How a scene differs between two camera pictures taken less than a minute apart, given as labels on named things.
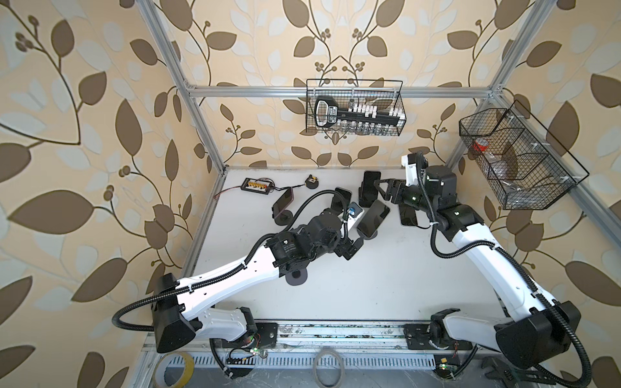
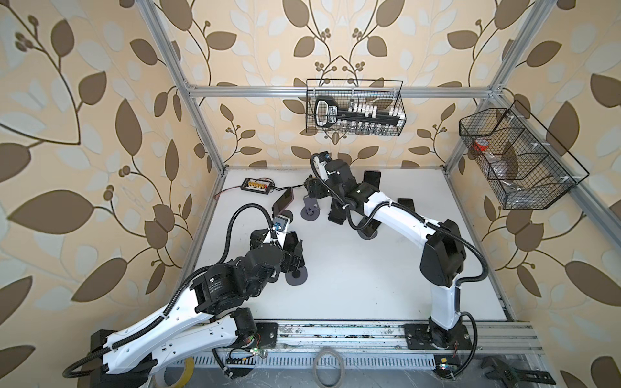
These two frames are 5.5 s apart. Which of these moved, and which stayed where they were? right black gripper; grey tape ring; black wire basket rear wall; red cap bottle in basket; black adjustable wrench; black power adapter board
Moved: right black gripper
Stayed: red cap bottle in basket; black wire basket rear wall; black adjustable wrench; grey tape ring; black power adapter board
